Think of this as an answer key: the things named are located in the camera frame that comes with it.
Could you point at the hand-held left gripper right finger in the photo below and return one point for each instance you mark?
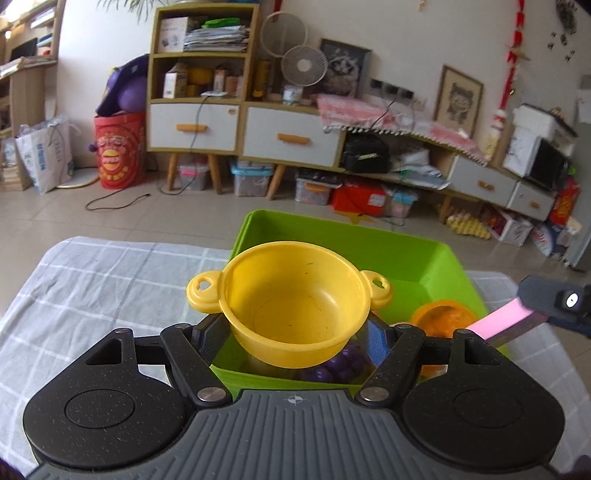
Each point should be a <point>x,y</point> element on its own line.
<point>379,345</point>

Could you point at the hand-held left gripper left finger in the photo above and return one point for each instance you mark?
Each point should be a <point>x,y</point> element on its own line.
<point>213,339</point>

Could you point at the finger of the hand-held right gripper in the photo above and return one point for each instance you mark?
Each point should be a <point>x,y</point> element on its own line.
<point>540,293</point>

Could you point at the purple toy grapes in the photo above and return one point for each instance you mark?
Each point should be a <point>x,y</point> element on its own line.
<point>341,367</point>

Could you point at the pink block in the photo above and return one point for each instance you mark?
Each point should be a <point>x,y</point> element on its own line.
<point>503,321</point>

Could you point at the orange toy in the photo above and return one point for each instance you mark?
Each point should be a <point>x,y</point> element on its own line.
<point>443,318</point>

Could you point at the yellow toy pot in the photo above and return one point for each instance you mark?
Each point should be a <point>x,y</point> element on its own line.
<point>286,295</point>

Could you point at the green plastic box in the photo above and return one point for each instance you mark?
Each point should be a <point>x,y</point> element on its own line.
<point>415,263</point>

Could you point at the blue printed bag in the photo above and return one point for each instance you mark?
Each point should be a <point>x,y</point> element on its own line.
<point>549,240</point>

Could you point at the white crate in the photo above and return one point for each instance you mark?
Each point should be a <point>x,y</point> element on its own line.
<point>510,228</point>

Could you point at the small white drawer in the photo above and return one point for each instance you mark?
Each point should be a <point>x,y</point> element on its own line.
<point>521,207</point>
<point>466,173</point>

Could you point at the grey checked cloth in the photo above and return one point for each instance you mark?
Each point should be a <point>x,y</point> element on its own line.
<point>92,300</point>

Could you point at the microwave oven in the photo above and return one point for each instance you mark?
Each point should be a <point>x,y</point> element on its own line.
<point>547,164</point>

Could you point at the red box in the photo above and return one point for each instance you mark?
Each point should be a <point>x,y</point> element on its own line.
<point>358,198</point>

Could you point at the wooden low tv stand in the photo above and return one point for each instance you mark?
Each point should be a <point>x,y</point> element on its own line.
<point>445,161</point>

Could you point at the clear storage box pink lid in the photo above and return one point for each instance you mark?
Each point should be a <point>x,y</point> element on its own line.
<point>194,177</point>

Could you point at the clear storage box blue lid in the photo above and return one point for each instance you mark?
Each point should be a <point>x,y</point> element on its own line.
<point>251,180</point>

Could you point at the pile of documents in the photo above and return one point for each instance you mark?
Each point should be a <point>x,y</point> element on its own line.
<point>420,168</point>

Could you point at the white foam box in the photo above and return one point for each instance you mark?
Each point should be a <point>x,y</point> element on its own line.
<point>535,120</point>

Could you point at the black bag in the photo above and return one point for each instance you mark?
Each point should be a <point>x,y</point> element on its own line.
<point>364,152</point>

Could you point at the large white drawer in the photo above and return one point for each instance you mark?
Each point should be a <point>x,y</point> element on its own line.
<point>171,138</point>
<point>272,152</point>

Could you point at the red bucket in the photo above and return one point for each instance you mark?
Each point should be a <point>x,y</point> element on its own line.
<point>117,154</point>

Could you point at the framed cartoon picture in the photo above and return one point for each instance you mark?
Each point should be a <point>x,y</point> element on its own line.
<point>459,101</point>

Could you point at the round white floor base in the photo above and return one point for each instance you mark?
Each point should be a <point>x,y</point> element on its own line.
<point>76,181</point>

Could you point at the pink checked table cloth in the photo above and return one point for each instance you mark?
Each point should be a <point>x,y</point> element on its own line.
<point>351,113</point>

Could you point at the red hanging ornament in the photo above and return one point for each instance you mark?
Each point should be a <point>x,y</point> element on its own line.
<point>513,55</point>

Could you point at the white paper bag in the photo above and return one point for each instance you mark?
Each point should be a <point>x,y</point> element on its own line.
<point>44,157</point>

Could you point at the wooden drawer cabinet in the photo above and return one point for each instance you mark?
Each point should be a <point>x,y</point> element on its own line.
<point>295,104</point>

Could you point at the white carton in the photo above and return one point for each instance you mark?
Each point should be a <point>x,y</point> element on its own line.
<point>173,85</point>

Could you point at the wooden shelf cabinet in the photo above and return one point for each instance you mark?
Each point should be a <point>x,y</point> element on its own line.
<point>152,83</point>

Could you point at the purple plush toy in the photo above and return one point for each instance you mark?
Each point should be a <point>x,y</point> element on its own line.
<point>127,90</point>

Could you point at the yellow can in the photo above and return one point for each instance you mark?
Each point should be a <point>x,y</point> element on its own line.
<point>262,78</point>

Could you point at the framed cat picture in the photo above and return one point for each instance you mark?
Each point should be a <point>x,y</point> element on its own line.
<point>346,69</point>

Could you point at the white desk fan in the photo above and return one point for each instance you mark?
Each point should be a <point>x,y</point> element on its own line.
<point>304,64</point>

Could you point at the stack of papers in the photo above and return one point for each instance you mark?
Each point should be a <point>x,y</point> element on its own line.
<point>217,39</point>

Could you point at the wooden bookshelf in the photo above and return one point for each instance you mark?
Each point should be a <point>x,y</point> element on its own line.
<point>27,83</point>

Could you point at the white round fan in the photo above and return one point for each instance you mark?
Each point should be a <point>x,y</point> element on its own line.
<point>281,27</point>

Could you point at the wall socket strip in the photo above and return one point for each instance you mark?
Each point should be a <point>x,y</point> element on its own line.
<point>392,88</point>

